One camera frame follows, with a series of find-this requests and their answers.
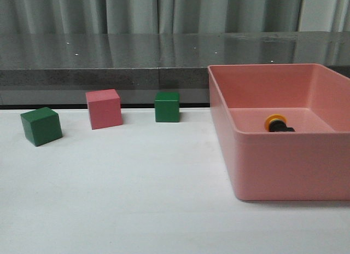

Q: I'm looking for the yellow push button switch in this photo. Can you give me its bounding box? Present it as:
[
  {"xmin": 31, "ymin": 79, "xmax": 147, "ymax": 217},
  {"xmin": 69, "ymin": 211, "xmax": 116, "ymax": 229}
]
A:
[{"xmin": 264, "ymin": 114, "xmax": 295, "ymax": 132}]

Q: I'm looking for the left green wooden cube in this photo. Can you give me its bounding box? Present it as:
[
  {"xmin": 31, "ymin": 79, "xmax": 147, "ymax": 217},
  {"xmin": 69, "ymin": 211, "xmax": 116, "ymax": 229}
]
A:
[{"xmin": 20, "ymin": 107, "xmax": 63, "ymax": 147}]

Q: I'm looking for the pink wooden cube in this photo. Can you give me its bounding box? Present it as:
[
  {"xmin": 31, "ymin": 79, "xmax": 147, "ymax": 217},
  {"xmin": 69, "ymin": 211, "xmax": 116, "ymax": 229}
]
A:
[{"xmin": 85, "ymin": 89, "xmax": 123, "ymax": 130}]

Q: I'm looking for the green wooden cube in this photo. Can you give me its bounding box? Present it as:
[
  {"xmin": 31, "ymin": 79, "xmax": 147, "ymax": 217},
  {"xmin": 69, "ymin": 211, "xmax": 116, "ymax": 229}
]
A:
[
  {"xmin": 154, "ymin": 91, "xmax": 180, "ymax": 123},
  {"xmin": 20, "ymin": 107, "xmax": 63, "ymax": 147}
]

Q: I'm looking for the dark glossy counter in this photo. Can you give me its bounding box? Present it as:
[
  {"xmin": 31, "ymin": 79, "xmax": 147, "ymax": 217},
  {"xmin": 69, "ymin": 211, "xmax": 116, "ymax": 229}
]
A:
[{"xmin": 1, "ymin": 32, "xmax": 349, "ymax": 109}]

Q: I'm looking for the pink plastic bin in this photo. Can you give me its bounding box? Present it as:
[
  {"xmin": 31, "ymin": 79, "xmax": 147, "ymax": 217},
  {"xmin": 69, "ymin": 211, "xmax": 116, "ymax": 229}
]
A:
[{"xmin": 208, "ymin": 63, "xmax": 349, "ymax": 201}]

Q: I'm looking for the right green wooden cube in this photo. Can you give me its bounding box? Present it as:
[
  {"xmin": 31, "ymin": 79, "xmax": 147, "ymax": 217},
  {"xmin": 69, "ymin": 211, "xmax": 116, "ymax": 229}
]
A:
[{"xmin": 154, "ymin": 91, "xmax": 180, "ymax": 123}]

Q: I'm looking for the grey curtain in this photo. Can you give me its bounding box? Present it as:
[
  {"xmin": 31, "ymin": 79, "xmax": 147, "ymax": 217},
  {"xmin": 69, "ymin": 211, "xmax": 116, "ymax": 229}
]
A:
[{"xmin": 1, "ymin": 0, "xmax": 349, "ymax": 34}]

